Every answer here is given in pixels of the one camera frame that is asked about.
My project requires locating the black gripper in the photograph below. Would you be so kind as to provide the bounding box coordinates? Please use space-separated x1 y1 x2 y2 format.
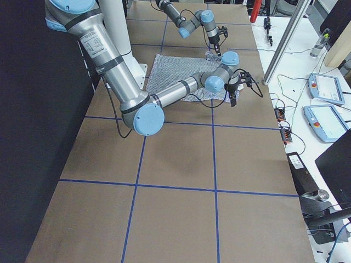
208 25 228 56
224 71 252 107

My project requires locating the navy white striped polo shirt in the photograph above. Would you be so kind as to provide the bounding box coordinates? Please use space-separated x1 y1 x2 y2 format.
146 51 240 101

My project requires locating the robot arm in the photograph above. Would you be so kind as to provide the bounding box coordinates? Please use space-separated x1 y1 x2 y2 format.
45 1 253 136
156 1 228 57

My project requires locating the orange black connector box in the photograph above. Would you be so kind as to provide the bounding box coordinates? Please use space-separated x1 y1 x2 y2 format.
274 107 286 123

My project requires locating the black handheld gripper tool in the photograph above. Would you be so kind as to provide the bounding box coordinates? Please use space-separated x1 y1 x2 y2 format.
264 16 273 47

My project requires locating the red cylinder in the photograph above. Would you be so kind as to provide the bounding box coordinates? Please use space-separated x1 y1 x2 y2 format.
250 0 262 23

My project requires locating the brown table mat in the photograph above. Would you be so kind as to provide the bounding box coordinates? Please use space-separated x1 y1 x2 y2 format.
24 2 316 263

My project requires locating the far teach pendant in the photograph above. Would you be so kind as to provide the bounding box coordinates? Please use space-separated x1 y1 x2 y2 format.
308 73 345 106

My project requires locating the teach pendant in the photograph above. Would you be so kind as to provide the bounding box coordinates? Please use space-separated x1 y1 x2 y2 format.
308 73 345 106
303 104 349 143

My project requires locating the near teach pendant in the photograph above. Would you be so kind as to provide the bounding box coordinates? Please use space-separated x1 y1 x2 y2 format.
303 104 349 143

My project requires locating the black power box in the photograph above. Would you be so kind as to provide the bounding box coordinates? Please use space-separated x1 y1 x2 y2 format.
286 152 319 196

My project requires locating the black monitor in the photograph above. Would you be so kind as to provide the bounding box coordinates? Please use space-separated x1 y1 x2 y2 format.
315 130 351 204

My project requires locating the aluminium frame post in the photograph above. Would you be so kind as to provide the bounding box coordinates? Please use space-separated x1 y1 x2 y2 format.
262 0 314 85

